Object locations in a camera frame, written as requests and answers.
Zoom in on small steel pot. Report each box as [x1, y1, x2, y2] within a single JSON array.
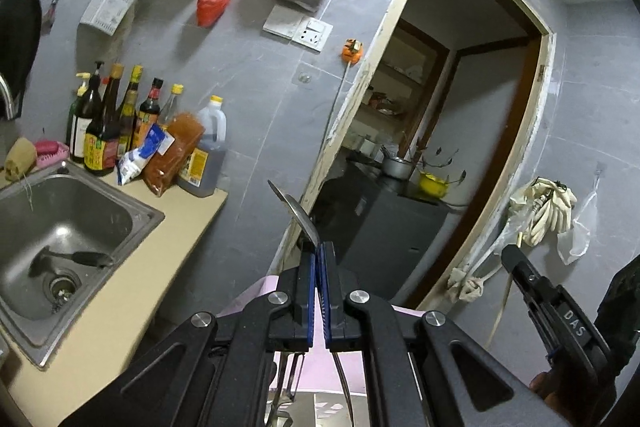
[[382, 156, 414, 181]]

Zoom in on black pump bottle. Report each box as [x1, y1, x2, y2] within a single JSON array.
[[70, 61, 104, 162]]

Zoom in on silver butter knife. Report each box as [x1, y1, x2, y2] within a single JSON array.
[[268, 180, 321, 248]]

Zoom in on cream rubber gloves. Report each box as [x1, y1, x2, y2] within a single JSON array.
[[509, 176, 577, 247]]

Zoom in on large oil jug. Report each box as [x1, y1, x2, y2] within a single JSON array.
[[177, 95, 227, 198]]

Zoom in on person right hand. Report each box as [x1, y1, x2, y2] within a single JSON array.
[[528, 371, 568, 417]]

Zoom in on yellow cap sauce bottle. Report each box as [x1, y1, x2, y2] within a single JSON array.
[[117, 65, 143, 158]]

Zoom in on orange wall hook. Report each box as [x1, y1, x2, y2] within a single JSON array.
[[341, 38, 363, 65]]

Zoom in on yellow bowl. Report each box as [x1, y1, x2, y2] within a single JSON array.
[[419, 172, 450, 198]]

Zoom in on wooden storage shelf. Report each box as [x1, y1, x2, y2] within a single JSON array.
[[354, 18, 450, 155]]

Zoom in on hanging metal utensil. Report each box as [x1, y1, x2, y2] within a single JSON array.
[[41, 0, 60, 35]]

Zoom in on tan sponge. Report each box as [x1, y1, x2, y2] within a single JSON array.
[[4, 136, 37, 182]]

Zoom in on black brush in sink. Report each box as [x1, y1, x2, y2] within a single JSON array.
[[28, 246, 114, 277]]

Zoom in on clear plastic bag right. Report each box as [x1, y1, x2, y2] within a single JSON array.
[[556, 164, 604, 265]]

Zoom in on steel kitchen sink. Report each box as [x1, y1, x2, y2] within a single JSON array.
[[1, 160, 165, 369]]

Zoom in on red cap sauce bottle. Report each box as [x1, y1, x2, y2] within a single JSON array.
[[132, 78, 164, 148]]

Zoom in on dark soy sauce bottle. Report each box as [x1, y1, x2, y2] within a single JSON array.
[[84, 63, 124, 176]]

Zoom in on white wall socket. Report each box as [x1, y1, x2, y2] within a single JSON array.
[[262, 5, 333, 53]]

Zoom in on blue white packet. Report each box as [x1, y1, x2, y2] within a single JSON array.
[[116, 124, 175, 186]]

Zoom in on pink cloth table cover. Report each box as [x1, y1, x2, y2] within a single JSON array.
[[219, 274, 426, 427]]

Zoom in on black wok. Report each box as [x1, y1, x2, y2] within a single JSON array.
[[0, 0, 42, 120]]

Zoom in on orange spice packet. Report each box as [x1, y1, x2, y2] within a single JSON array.
[[142, 112, 205, 197]]

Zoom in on white paper box holder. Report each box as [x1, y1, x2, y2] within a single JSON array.
[[80, 0, 136, 37]]

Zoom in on white hose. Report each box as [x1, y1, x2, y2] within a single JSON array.
[[446, 215, 526, 304]]

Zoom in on clear yellow cap bottle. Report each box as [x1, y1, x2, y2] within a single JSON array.
[[157, 83, 184, 130]]

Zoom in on chrome faucet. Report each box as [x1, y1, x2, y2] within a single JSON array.
[[0, 75, 16, 121]]

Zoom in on white utensil holder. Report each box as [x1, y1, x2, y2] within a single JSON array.
[[265, 391, 371, 427]]

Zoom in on dark cabinet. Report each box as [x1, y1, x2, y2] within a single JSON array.
[[311, 161, 449, 299]]

